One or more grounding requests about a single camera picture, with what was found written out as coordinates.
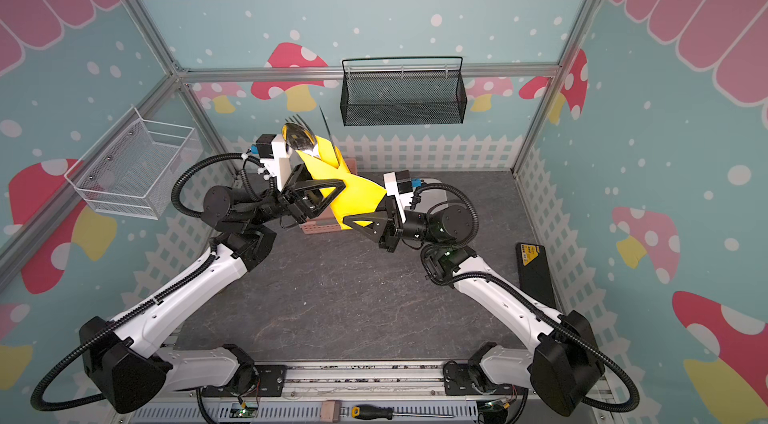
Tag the black wire mesh basket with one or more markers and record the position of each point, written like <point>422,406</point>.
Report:
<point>410,90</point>

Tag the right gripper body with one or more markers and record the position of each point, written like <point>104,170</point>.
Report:
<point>389,223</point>

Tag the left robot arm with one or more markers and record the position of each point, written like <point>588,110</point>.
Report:
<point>124,357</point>

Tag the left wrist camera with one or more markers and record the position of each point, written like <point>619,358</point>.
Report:
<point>276,156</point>

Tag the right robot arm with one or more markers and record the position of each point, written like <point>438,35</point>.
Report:
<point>563,364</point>

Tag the yellow black screwdriver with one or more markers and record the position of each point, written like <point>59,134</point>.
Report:
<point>369,412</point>

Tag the pink plastic basket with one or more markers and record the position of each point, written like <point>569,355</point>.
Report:
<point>324,223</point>

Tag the yellow paper napkin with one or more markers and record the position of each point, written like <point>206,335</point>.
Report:
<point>360,195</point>

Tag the white wire mesh basket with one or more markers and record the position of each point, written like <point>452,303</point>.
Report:
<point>131,170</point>

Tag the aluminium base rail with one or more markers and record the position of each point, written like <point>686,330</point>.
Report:
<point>326,392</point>

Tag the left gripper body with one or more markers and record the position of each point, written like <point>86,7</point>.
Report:
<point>284,204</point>

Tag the black box yellow label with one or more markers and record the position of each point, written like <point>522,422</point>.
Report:
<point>534,273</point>

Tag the spoon with teal handle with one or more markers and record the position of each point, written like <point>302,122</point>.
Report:
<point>301,139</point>

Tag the fork with teal handle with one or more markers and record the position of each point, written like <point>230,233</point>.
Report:
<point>297,119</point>

